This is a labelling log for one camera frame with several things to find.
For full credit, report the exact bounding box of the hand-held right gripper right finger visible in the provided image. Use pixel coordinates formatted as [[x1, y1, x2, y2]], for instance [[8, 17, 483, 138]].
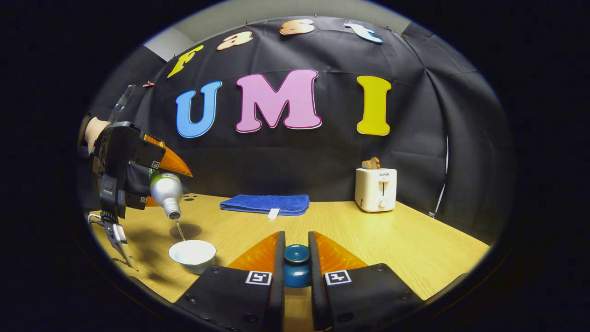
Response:
[[308, 231, 424, 332]]

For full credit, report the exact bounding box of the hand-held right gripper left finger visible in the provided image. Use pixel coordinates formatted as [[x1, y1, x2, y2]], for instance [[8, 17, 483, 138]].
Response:
[[174, 231, 286, 332]]

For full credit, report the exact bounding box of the silver green water bottle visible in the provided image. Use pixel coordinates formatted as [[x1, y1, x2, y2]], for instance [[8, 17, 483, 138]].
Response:
[[148, 168, 183, 220]]

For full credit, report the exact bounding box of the dark blue teacup lid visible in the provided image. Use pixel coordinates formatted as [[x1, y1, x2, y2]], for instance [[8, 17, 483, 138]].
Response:
[[283, 244, 312, 289]]

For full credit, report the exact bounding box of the white teacup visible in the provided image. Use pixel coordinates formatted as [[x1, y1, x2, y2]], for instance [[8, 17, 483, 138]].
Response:
[[168, 239, 217, 275]]

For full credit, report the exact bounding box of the folded blue towel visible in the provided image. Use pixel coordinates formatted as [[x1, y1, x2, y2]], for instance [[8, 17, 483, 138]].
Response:
[[219, 194, 310, 219]]

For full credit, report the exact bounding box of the white toaster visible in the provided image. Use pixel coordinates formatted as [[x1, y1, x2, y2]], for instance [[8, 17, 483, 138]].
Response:
[[354, 168, 397, 213]]

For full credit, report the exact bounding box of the black backdrop cloth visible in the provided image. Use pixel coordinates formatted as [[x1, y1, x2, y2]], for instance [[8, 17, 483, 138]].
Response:
[[78, 16, 516, 245]]

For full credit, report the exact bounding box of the white cable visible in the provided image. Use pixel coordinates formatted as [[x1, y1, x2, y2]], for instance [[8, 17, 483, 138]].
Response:
[[428, 135, 450, 218]]

